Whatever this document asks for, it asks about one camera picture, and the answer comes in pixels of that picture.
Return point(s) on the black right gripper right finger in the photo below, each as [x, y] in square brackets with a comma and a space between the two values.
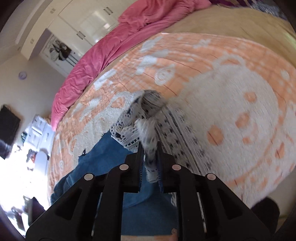
[207, 209]

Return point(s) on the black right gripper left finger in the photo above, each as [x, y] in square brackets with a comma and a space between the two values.
[92, 208]

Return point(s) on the blue denim pants lace hem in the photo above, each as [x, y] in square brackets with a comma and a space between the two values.
[148, 120]

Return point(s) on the white drawer cabinet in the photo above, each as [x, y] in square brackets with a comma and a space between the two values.
[39, 135]

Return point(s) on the orange white bear blanket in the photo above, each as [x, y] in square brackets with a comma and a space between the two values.
[235, 97]

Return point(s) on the hanging clothes by door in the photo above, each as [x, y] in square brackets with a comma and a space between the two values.
[59, 51]

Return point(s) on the white glossy wardrobe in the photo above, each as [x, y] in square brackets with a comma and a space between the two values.
[78, 24]

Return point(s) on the beige bed sheet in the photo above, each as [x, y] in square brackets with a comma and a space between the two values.
[273, 32]

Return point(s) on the pink crumpled duvet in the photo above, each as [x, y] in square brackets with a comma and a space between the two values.
[138, 22]

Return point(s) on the black bag on wall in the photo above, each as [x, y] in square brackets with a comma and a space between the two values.
[9, 125]

